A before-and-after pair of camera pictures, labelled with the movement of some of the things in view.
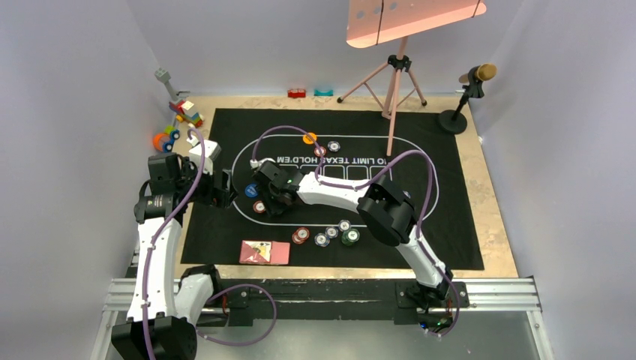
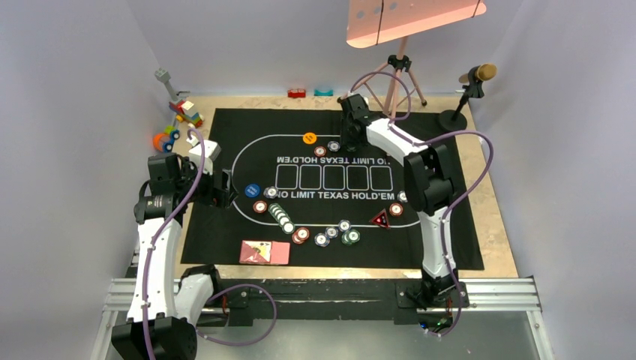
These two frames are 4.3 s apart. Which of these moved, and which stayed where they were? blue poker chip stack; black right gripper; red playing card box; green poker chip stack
Moved: black right gripper
Stayed: red playing card box; green poker chip stack; blue poker chip stack
